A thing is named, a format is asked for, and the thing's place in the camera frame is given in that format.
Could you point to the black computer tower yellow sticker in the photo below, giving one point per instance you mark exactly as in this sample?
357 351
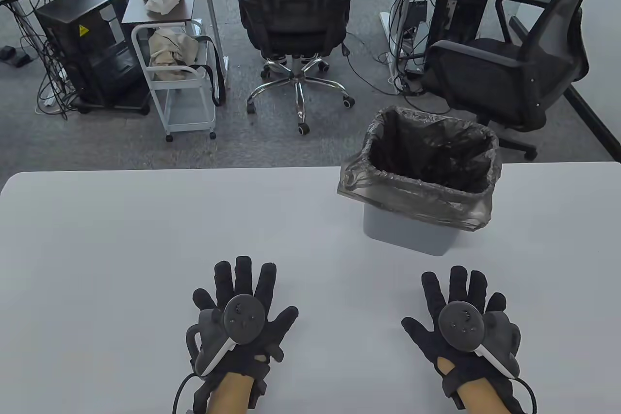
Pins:
73 16

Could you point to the grey white right hand controller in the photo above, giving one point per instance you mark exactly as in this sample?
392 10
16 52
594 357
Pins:
461 325

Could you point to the beige cloth bag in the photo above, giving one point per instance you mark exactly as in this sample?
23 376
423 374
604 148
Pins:
170 52

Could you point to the black chair with chrome base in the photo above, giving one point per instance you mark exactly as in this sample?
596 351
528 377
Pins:
293 6

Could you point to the black plastic garbage bag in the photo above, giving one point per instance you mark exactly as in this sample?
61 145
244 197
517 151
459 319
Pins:
427 157

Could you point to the black mesh office chair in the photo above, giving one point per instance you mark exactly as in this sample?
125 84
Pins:
490 74

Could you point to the white metal pole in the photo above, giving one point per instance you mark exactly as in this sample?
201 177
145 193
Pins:
211 11

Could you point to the person's left forearm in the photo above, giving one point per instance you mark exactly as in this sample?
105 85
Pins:
230 394

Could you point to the white rolling cart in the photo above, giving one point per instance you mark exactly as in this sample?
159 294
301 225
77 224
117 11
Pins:
184 113

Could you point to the person's right hand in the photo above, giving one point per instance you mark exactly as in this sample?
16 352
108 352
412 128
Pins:
458 288

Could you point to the person's left hand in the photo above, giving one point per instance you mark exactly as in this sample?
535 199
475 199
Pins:
247 278

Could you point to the grey plastic trash bin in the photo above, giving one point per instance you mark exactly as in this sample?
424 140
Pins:
407 235

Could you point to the black foot pedal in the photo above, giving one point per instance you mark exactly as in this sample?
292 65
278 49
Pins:
14 56

